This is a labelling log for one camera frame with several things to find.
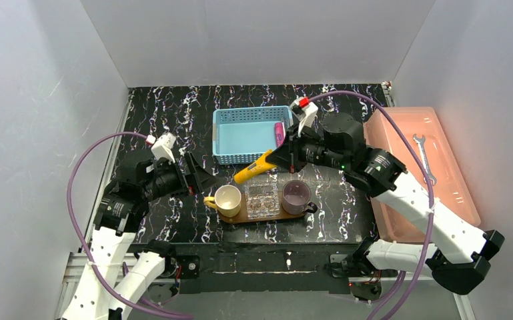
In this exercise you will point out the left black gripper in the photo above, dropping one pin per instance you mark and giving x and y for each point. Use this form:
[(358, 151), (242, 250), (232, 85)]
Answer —
[(187, 176)]

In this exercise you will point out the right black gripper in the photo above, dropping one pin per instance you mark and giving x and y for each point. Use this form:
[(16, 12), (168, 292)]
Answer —
[(291, 150)]

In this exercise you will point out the yellow toothpaste tube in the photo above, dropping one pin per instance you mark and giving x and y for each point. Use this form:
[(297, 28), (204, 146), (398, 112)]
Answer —
[(257, 167)]

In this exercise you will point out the pink toothpaste tube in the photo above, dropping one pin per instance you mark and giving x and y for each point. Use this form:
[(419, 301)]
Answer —
[(279, 133)]

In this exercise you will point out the yellow mug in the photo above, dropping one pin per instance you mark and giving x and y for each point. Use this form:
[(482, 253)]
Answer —
[(226, 200)]

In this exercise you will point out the purple mug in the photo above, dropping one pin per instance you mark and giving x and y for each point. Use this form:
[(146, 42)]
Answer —
[(296, 198)]

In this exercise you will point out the light blue plastic basket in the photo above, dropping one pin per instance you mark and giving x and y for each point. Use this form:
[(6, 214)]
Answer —
[(242, 135)]

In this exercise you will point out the clear textured acrylic holder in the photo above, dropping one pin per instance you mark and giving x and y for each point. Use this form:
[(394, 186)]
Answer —
[(262, 200)]

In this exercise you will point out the oval wooden tray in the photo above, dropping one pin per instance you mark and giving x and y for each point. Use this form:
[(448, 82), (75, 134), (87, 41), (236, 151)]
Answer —
[(241, 217)]

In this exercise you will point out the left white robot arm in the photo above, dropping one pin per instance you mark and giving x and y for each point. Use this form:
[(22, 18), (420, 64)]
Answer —
[(140, 179)]

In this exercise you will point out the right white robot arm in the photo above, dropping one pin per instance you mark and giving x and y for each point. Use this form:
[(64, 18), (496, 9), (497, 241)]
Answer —
[(458, 255)]

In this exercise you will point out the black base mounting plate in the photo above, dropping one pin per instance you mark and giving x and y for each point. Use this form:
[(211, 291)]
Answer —
[(252, 267)]

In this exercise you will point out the silver open-end wrench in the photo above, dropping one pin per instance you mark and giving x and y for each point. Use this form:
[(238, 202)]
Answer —
[(420, 141)]

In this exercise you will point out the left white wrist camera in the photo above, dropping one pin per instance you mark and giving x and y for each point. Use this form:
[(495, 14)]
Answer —
[(161, 147)]

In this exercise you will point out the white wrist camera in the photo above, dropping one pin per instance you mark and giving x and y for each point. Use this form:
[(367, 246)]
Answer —
[(305, 111), (161, 147)]

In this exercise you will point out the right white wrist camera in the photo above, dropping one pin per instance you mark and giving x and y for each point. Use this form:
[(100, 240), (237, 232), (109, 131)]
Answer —
[(305, 111)]

